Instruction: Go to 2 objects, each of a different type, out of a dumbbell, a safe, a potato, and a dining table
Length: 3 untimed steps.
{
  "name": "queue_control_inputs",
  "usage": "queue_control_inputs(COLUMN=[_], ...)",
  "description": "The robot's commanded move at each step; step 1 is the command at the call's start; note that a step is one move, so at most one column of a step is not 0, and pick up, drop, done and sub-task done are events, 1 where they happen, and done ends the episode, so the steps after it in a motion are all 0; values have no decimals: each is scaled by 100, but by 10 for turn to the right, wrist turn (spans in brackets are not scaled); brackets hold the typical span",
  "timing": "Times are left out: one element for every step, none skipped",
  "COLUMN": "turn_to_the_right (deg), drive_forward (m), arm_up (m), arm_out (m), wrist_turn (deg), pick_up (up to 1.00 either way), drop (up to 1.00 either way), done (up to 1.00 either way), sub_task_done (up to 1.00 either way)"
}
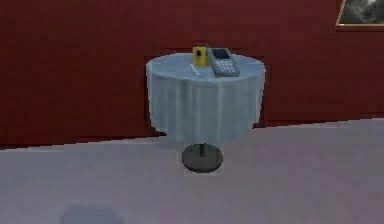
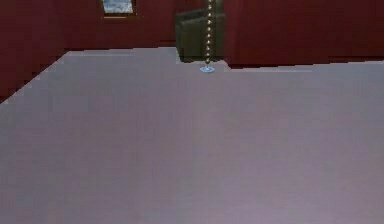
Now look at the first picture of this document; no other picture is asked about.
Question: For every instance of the round table with pale cloth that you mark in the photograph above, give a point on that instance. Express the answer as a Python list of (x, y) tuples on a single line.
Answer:
[(203, 106)]

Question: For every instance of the small white pen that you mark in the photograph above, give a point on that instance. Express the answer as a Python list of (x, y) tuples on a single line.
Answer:
[(196, 70)]

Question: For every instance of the yellow box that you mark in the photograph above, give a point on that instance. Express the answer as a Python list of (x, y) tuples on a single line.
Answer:
[(200, 56)]

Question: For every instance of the grey cell phone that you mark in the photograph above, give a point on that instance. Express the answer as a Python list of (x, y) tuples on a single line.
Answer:
[(223, 63)]

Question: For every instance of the gold framed wall picture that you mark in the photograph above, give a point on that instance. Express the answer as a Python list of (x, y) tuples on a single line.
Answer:
[(361, 11)]

